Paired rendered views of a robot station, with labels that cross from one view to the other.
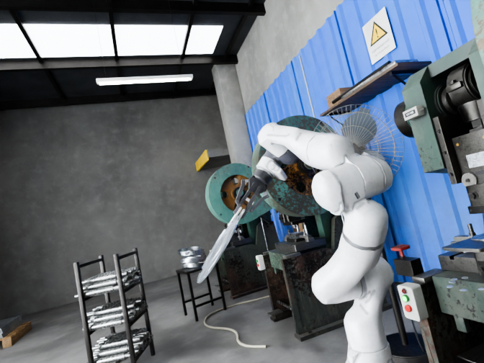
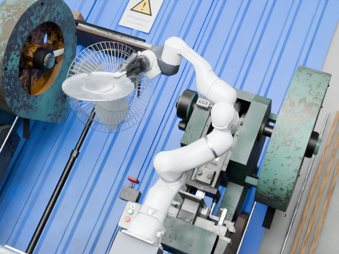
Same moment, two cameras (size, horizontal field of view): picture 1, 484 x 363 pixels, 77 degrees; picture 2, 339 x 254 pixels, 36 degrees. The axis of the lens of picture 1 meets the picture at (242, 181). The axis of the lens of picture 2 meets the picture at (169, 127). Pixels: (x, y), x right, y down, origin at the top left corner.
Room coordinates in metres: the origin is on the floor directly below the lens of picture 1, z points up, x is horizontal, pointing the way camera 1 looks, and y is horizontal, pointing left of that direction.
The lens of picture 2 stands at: (-0.27, 1.60, 0.36)
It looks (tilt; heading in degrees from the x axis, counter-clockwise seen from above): 15 degrees up; 306
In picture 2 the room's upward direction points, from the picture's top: 23 degrees clockwise
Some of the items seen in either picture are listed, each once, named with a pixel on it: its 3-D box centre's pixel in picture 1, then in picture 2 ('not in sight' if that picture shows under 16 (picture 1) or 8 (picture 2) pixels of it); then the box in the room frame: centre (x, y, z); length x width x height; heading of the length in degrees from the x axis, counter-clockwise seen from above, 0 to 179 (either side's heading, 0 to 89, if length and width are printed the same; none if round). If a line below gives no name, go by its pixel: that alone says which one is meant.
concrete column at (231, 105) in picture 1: (243, 160); not in sight; (6.35, -0.12, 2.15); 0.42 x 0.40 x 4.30; 110
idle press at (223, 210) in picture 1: (255, 223); not in sight; (4.58, -0.07, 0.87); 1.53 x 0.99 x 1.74; 113
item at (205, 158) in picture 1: (220, 158); not in sight; (7.04, 0.40, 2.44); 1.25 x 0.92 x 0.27; 20
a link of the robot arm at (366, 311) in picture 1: (368, 298); (168, 186); (0.98, -0.31, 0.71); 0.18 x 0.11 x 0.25; 100
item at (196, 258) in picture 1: (198, 279); not in sight; (3.78, 0.76, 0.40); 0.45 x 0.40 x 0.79; 32
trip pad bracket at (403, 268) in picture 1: (411, 278); (126, 204); (1.40, -0.64, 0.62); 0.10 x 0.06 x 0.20; 20
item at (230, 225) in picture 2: not in sight; (223, 219); (1.03, -1.02, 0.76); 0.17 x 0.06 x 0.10; 20
